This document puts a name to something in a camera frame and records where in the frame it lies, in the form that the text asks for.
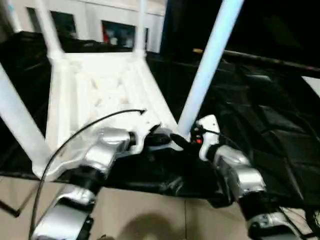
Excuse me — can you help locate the white plastic table top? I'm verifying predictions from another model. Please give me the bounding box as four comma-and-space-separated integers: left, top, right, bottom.
31, 50, 184, 181

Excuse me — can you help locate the white plastic table leg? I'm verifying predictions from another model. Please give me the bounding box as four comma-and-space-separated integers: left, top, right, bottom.
176, 0, 246, 137
0, 64, 51, 171
34, 0, 65, 60
134, 0, 150, 57

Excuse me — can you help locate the black work mat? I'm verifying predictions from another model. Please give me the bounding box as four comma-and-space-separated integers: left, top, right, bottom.
0, 32, 320, 207

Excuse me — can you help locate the dark metal rod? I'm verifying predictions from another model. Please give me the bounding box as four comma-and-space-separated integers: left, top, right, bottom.
192, 47, 320, 67

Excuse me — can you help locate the white flat board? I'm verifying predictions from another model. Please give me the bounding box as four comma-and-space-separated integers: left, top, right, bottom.
302, 76, 320, 99

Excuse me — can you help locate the white glass-door cabinet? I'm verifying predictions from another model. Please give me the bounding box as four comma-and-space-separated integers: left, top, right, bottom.
0, 0, 167, 54

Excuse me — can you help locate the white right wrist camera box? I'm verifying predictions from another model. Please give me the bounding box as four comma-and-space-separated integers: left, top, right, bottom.
192, 115, 222, 162

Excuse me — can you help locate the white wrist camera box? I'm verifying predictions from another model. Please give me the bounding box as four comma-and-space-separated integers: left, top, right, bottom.
126, 117, 167, 152
192, 115, 222, 162

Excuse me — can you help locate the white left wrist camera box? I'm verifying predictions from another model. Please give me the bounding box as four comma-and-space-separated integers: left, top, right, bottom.
126, 117, 167, 152

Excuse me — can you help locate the black floor cable coil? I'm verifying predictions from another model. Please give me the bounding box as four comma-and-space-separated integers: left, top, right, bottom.
280, 207, 320, 237

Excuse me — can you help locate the grey metal frame leg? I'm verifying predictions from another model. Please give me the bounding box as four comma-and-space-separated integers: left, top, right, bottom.
0, 200, 22, 217

